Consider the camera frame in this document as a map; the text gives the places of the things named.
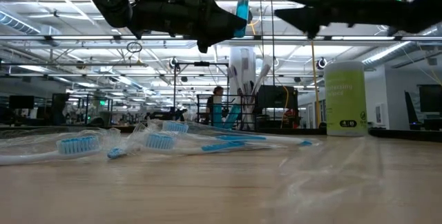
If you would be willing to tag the green wipes canister white lid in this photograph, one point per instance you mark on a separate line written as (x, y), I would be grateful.
(345, 92)

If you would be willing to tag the person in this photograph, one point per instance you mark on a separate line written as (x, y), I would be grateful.
(215, 101)

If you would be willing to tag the long ceiling light bar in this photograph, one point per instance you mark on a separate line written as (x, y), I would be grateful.
(86, 37)

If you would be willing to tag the black aluminium table frame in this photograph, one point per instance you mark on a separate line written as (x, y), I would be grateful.
(414, 134)

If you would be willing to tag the dark monitor screen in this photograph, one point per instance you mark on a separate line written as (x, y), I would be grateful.
(20, 102)
(431, 97)

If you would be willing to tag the silver ventilation duct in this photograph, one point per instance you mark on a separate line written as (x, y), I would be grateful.
(386, 54)

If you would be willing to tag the blue white toothbrush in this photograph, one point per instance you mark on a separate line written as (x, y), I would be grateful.
(175, 127)
(77, 144)
(116, 153)
(159, 142)

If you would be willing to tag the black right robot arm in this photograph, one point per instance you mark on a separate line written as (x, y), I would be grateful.
(418, 6)

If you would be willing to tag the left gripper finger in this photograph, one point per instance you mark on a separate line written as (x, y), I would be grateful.
(207, 39)
(221, 15)

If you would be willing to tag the black metal rig frame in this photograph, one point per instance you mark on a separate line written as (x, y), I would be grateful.
(202, 64)

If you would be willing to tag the black equipment cart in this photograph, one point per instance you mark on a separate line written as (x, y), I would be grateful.
(276, 97)

